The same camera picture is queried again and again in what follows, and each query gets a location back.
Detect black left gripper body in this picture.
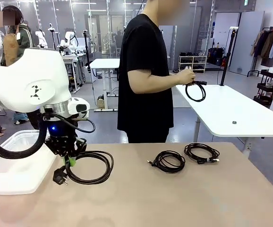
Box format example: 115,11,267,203
41,115,88,158

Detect black power cable with plug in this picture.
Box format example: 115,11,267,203
52,150,115,187

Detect black looped cable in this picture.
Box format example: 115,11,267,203
185,80,207,103

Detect person's right forearm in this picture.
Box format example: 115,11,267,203
129,70,182,94

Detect person's right hand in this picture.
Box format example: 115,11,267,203
178,67,196,85

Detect black utility cart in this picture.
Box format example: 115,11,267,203
253,68,273,107

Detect translucent plastic storage container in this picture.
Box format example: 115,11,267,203
0,129,58,196

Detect large white table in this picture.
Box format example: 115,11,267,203
175,84,273,156

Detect metal workbench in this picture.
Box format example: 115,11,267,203
62,54,81,92

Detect white standing desk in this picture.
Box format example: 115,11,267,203
89,58,120,112

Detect clothes rack with coats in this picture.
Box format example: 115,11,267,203
249,26,273,78

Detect gray partition panel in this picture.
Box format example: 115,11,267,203
229,10,265,76

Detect black bags on floor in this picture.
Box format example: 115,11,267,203
208,47,225,66

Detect person in black t-shirt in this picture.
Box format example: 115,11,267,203
117,0,175,144

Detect woman in green jacket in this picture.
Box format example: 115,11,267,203
0,6,37,125

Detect white shoe rack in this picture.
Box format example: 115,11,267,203
178,55,208,73

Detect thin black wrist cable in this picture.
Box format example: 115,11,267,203
44,113,96,133

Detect black camera tripod pole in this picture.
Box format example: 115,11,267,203
220,26,239,87

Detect black bundled USB cable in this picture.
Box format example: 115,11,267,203
183,142,221,166

